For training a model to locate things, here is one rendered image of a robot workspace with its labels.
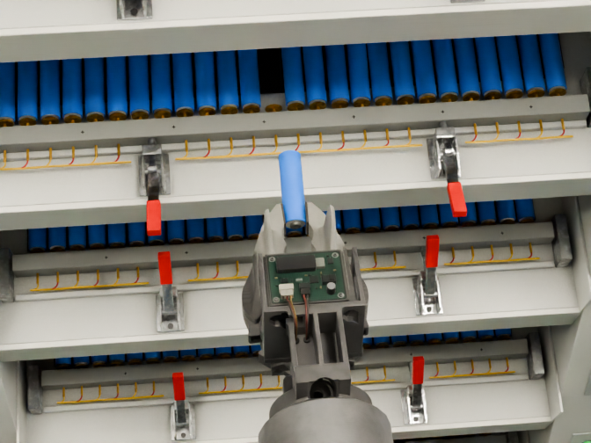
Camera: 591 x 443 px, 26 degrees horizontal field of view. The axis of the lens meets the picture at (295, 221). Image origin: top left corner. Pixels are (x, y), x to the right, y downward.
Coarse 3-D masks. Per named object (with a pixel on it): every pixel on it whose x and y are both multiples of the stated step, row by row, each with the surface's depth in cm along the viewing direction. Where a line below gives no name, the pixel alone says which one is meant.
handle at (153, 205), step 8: (152, 168) 114; (152, 176) 114; (152, 184) 114; (152, 192) 113; (152, 200) 112; (152, 208) 112; (160, 208) 112; (152, 216) 111; (160, 216) 111; (152, 224) 110; (160, 224) 110; (152, 232) 110; (160, 232) 110
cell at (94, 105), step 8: (88, 64) 118; (96, 64) 118; (88, 72) 118; (96, 72) 118; (88, 80) 118; (96, 80) 118; (104, 80) 119; (88, 88) 118; (96, 88) 118; (104, 88) 118; (88, 96) 117; (96, 96) 117; (104, 96) 118; (88, 104) 117; (96, 104) 117; (104, 104) 118; (88, 112) 117; (96, 112) 117; (104, 112) 117
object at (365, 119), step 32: (576, 96) 118; (0, 128) 115; (32, 128) 115; (64, 128) 116; (96, 128) 116; (128, 128) 116; (160, 128) 116; (192, 128) 116; (224, 128) 116; (256, 128) 116; (288, 128) 116; (320, 128) 117; (352, 128) 117; (384, 128) 118; (416, 128) 118
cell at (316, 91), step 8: (304, 48) 120; (312, 48) 120; (320, 48) 120; (304, 56) 120; (312, 56) 119; (320, 56) 120; (304, 64) 120; (312, 64) 119; (320, 64) 119; (304, 72) 120; (312, 72) 119; (320, 72) 119; (312, 80) 118; (320, 80) 119; (312, 88) 118; (320, 88) 118; (312, 96) 118; (320, 96) 118
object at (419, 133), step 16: (432, 128) 119; (464, 128) 119; (480, 128) 119; (512, 128) 119; (528, 128) 119; (544, 128) 119; (560, 128) 119; (176, 144) 117; (192, 144) 117; (224, 144) 117; (240, 144) 117; (256, 144) 118; (272, 144) 118; (288, 144) 118; (0, 160) 116; (16, 160) 117
